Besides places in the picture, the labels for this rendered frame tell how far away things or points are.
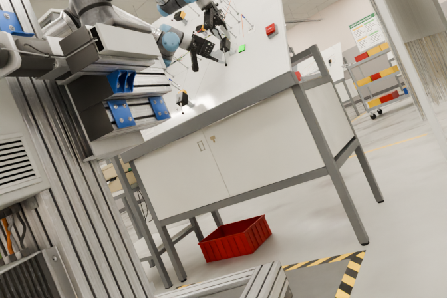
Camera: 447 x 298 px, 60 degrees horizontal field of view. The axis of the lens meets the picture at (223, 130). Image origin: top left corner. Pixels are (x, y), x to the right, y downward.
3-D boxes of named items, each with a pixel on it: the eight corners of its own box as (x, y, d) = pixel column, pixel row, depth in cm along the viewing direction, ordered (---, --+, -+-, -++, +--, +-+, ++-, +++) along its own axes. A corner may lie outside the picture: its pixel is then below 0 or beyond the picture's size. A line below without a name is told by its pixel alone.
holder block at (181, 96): (188, 121, 206) (175, 113, 200) (188, 103, 213) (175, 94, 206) (194, 118, 204) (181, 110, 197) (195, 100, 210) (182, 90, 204)
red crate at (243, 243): (253, 254, 231) (243, 232, 232) (205, 263, 253) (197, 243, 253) (273, 233, 255) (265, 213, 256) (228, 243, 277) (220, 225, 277)
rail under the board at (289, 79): (295, 84, 174) (290, 70, 174) (124, 163, 234) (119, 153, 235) (299, 83, 179) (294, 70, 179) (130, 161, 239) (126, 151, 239)
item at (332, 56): (359, 116, 817) (327, 44, 820) (312, 133, 894) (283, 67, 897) (370, 108, 872) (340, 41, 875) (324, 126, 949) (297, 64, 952)
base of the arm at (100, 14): (110, 24, 118) (98, -5, 119) (74, 46, 124) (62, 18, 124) (137, 30, 133) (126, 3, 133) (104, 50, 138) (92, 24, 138)
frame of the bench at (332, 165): (368, 245, 176) (298, 83, 177) (179, 283, 236) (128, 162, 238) (384, 199, 227) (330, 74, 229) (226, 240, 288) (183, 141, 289)
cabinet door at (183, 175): (230, 197, 207) (201, 129, 208) (158, 220, 235) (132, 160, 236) (231, 195, 209) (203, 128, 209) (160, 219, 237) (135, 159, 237)
